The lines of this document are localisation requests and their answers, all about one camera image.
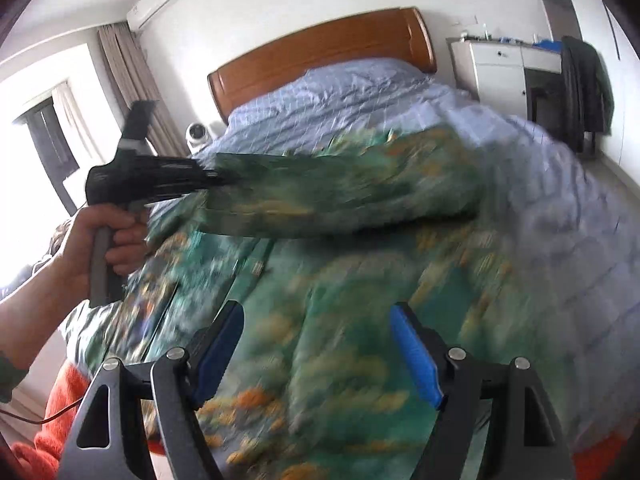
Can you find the brown curtain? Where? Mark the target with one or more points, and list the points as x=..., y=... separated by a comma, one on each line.
x=130, y=75

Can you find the person's left hand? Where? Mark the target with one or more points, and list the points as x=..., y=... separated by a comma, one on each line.
x=80, y=250

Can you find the grey door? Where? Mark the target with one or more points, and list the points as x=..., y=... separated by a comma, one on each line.
x=562, y=17

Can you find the blue checked duvet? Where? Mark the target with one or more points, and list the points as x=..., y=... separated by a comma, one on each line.
x=550, y=210

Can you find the blue item on cabinet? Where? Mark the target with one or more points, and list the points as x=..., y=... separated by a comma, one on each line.
x=547, y=45

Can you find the wooden headboard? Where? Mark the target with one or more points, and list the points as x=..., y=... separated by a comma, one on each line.
x=310, y=55

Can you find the person's left forearm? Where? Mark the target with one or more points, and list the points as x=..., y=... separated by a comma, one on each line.
x=27, y=330

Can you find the sheer beige curtain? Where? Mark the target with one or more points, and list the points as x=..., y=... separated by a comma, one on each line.
x=72, y=115

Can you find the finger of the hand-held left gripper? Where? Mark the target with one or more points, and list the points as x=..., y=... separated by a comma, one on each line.
x=210, y=175

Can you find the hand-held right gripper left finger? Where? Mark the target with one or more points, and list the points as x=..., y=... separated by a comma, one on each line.
x=220, y=355

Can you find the white cabinet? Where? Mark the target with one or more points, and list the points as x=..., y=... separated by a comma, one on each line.
x=495, y=70

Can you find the orange cloth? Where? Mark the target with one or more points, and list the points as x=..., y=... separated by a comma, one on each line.
x=50, y=440

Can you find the green floral garment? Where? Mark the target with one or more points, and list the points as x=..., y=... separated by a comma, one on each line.
x=325, y=310

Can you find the white security camera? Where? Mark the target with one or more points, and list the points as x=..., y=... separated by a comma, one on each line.
x=197, y=134

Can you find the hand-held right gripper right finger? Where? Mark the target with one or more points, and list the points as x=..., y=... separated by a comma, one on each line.
x=415, y=350

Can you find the dark jacket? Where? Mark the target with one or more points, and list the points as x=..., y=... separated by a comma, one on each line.
x=585, y=90

